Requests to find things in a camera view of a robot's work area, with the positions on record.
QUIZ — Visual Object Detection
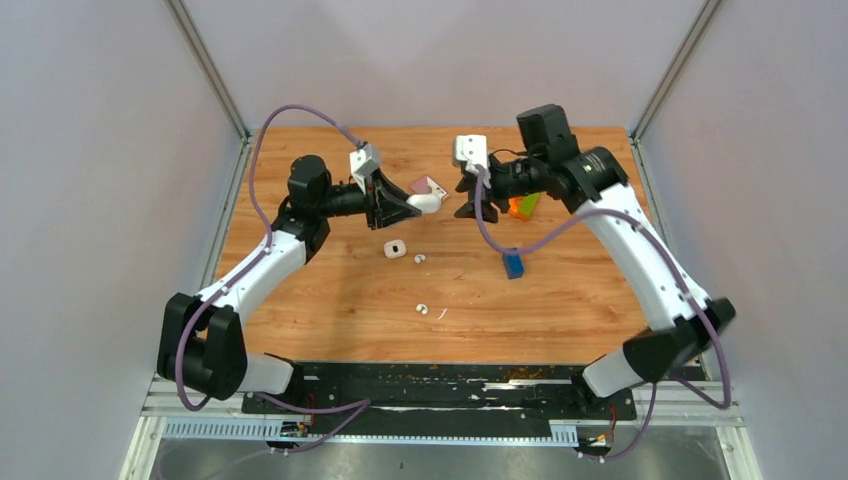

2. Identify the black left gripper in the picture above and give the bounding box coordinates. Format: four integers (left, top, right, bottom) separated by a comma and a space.
318, 168, 423, 231

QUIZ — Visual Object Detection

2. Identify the white earbud charging case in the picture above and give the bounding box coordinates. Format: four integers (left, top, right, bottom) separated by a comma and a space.
383, 239, 407, 259

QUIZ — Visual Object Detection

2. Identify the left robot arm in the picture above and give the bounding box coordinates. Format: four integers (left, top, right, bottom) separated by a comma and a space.
156, 149, 442, 413

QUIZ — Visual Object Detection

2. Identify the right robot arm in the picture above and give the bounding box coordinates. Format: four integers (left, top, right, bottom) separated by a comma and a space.
453, 104, 736, 418

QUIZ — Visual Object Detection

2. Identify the playing card box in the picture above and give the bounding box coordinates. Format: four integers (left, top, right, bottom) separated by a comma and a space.
410, 175, 449, 201

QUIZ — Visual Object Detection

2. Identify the green building block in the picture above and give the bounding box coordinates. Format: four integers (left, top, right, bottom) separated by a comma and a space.
517, 193, 540, 219

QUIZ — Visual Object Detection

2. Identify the blue building block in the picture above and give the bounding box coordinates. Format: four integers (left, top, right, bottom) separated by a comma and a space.
501, 253, 525, 280

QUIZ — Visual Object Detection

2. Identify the orange ring toy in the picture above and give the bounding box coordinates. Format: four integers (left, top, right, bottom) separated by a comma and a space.
508, 197, 532, 221

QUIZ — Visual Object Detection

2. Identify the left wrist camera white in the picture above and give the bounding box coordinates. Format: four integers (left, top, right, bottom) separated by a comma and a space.
349, 143, 381, 193

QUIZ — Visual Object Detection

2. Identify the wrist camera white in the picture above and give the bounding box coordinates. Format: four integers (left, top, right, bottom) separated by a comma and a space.
349, 143, 381, 193
452, 134, 489, 175

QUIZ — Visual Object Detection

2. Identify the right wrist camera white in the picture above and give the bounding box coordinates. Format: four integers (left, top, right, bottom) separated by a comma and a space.
452, 134, 489, 175

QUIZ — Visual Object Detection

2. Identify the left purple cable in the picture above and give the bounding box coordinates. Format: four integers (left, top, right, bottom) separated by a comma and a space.
174, 104, 366, 455

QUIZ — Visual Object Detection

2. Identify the left aluminium corner post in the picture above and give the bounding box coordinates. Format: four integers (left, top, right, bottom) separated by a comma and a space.
164, 0, 251, 140

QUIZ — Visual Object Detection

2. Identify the aluminium corner post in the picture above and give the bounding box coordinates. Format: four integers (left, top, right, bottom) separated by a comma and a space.
164, 0, 251, 140
630, 0, 724, 144

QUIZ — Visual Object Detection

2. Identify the right aluminium corner post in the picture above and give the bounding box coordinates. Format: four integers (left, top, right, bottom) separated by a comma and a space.
630, 0, 724, 144

